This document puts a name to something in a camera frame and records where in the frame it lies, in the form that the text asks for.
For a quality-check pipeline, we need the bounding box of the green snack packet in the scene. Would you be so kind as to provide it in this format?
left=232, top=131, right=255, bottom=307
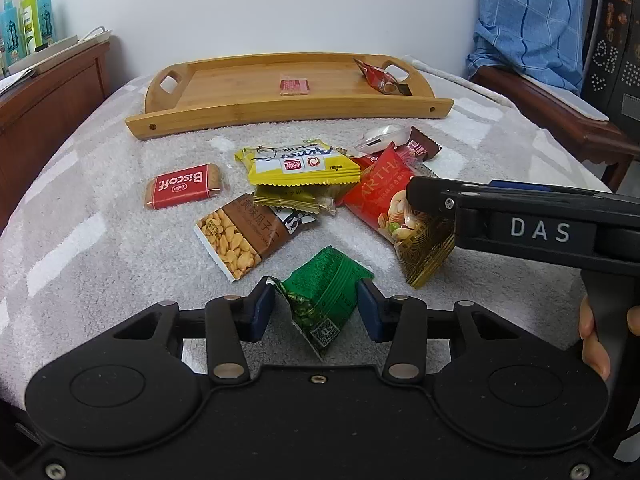
left=270, top=246, right=375, bottom=361

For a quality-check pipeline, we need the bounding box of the wooden tray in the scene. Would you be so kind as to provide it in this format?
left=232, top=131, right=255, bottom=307
left=125, top=51, right=454, bottom=139

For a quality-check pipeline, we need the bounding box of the olive yellow snack packet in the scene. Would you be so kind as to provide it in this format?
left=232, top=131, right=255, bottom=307
left=252, top=184, right=337, bottom=217

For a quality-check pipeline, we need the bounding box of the red biscuit packet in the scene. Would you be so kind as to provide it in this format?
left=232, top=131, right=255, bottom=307
left=145, top=162, right=222, bottom=211

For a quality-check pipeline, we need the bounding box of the brown seed snack packet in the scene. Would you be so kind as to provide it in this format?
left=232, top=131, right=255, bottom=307
left=194, top=194, right=301, bottom=282

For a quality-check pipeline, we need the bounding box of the clear white snack packet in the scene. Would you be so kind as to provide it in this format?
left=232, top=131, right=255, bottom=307
left=353, top=124, right=412, bottom=157

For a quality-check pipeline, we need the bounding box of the wooden cabinet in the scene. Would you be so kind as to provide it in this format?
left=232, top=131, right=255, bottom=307
left=0, top=35, right=112, bottom=233

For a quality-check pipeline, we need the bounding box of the yellow green bottle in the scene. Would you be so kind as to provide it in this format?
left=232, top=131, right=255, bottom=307
left=19, top=0, right=42, bottom=56

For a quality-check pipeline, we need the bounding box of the red brown snack packet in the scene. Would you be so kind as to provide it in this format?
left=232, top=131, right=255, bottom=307
left=353, top=57, right=412, bottom=96

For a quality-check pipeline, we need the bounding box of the white black patterned snack packet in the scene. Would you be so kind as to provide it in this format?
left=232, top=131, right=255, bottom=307
left=272, top=206, right=319, bottom=237

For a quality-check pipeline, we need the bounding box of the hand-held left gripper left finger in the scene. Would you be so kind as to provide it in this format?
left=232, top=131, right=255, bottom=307
left=112, top=278, right=277, bottom=384

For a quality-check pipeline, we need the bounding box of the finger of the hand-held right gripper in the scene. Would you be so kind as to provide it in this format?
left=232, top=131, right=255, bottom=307
left=487, top=178, right=640, bottom=203
left=406, top=175, right=494, bottom=217

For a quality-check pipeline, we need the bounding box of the black dotted box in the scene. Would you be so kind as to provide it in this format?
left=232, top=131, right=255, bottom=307
left=580, top=0, right=640, bottom=141

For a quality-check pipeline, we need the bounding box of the teal bottle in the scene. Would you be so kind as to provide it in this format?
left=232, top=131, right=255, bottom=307
left=0, top=0, right=23, bottom=63
left=36, top=0, right=55, bottom=47

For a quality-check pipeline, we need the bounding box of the red gold nut packet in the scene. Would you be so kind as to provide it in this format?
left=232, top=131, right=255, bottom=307
left=336, top=147, right=457, bottom=289

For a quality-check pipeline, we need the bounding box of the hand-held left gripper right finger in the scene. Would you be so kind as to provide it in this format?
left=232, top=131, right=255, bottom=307
left=356, top=279, right=523, bottom=382

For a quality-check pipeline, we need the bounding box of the blue checked cloth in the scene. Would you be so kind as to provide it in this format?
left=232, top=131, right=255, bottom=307
left=467, top=0, right=586, bottom=96

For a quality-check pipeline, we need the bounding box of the person's right hand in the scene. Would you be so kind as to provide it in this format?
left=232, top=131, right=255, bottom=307
left=578, top=295, right=640, bottom=382

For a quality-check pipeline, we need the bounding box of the brown chocolate wafer packet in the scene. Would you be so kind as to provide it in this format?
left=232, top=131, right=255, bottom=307
left=400, top=126, right=443, bottom=163

